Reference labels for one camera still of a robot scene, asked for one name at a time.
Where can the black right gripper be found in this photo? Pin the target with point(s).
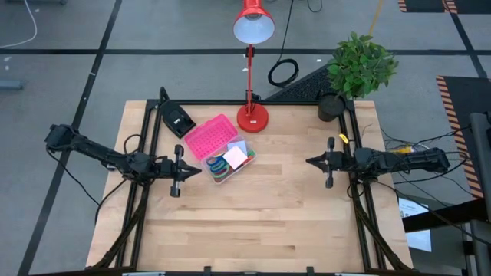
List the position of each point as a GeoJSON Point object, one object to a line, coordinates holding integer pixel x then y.
{"type": "Point", "coordinates": [341, 161]}

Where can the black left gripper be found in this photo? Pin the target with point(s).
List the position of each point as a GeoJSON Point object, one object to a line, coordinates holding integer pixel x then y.
{"type": "Point", "coordinates": [169, 168]}

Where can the clear pencil box pink lid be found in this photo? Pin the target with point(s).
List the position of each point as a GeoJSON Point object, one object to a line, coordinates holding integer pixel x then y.
{"type": "Point", "coordinates": [209, 136]}

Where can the pink sticky note pad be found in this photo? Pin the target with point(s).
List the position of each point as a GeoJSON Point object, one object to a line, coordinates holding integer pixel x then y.
{"type": "Point", "coordinates": [234, 157]}

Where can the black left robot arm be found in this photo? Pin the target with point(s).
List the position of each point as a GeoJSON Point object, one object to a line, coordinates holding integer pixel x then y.
{"type": "Point", "coordinates": [99, 153]}

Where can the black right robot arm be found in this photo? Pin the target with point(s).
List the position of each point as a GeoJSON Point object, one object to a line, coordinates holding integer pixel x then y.
{"type": "Point", "coordinates": [422, 161]}

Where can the black textured floor mat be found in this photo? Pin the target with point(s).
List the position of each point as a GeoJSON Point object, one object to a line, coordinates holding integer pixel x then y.
{"type": "Point", "coordinates": [307, 90]}

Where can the red desk lamp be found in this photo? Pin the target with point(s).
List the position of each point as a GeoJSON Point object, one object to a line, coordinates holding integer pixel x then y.
{"type": "Point", "coordinates": [252, 119]}

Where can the green potted plant black pot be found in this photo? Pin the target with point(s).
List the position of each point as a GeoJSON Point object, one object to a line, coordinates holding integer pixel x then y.
{"type": "Point", "coordinates": [360, 65]}

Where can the white paper sheet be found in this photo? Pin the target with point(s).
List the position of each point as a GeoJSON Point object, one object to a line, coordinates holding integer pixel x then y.
{"type": "Point", "coordinates": [420, 241]}

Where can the black support beam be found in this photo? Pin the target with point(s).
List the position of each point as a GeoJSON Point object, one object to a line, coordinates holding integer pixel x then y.
{"type": "Point", "coordinates": [441, 216]}

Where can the black hazard-striped floor mat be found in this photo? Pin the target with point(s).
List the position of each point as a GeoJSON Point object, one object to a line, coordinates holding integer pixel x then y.
{"type": "Point", "coordinates": [468, 96]}
{"type": "Point", "coordinates": [422, 4]}

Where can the black metal table frame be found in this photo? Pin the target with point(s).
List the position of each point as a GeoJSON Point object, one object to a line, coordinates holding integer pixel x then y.
{"type": "Point", "coordinates": [230, 102]}

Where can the grey metal post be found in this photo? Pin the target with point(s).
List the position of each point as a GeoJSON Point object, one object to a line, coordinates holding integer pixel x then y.
{"type": "Point", "coordinates": [479, 153]}

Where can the grey floor bracket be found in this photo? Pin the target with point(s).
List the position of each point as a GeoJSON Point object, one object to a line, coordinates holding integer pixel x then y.
{"type": "Point", "coordinates": [9, 85]}

